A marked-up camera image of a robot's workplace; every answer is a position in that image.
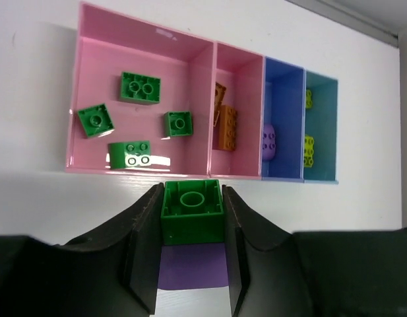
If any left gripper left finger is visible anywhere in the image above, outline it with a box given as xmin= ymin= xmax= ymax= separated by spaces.
xmin=0 ymin=184 xmax=164 ymax=316

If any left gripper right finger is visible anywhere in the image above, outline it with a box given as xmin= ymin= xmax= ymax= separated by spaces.
xmin=222 ymin=186 xmax=407 ymax=316

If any purple flower brick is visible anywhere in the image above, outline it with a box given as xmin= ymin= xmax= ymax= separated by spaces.
xmin=158 ymin=180 xmax=228 ymax=291

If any green yellow orange brick stack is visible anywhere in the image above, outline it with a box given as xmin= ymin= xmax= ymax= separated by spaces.
xmin=77 ymin=104 xmax=115 ymax=138

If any small purple green brick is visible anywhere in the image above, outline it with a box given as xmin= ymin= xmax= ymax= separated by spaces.
xmin=217 ymin=104 xmax=237 ymax=151

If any curved green brick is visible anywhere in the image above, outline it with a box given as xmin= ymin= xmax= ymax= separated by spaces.
xmin=108 ymin=141 xmax=151 ymax=170

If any lime green brick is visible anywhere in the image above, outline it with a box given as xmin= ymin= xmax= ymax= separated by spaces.
xmin=303 ymin=134 xmax=315 ymax=168

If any light blue bin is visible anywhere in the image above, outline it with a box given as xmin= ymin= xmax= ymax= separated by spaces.
xmin=303 ymin=71 xmax=338 ymax=184

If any dark green brick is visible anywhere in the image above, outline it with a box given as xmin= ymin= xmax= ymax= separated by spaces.
xmin=164 ymin=111 xmax=193 ymax=137

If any lime square brick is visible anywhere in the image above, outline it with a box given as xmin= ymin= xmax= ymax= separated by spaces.
xmin=305 ymin=89 xmax=313 ymax=109

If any green rectangular brick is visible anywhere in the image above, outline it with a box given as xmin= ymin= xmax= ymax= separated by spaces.
xmin=119 ymin=72 xmax=161 ymax=105

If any dark blue bin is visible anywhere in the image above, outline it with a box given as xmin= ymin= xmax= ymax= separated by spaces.
xmin=261 ymin=57 xmax=305 ymax=182

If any orange flat brick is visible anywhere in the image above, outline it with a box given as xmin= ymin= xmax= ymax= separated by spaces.
xmin=213 ymin=82 xmax=226 ymax=127

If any small pink bin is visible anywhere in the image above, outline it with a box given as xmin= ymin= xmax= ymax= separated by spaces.
xmin=209 ymin=42 xmax=265 ymax=179

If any large pink bin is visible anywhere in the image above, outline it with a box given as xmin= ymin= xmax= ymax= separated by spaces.
xmin=66 ymin=3 xmax=216 ymax=177

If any aluminium frame rail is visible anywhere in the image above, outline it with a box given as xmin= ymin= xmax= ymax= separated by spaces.
xmin=289 ymin=0 xmax=407 ymax=48

